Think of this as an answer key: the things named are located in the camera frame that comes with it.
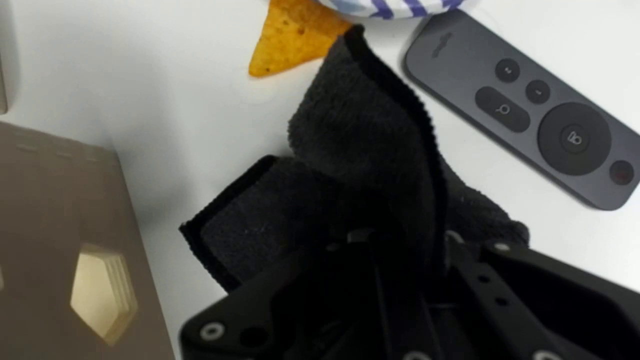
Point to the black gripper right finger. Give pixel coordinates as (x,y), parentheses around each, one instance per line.
(546,306)

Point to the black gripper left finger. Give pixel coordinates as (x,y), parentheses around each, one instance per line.
(280,320)

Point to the black towel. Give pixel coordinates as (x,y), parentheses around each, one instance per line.
(367,146)

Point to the grey remote control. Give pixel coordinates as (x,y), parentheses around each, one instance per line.
(532,112)

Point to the wooden shape sorter box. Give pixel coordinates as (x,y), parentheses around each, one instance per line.
(61,233)

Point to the loose orange tortilla chip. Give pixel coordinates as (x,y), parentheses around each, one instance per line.
(292,40)

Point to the blue striped bowl of chips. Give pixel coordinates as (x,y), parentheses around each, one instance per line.
(400,7)

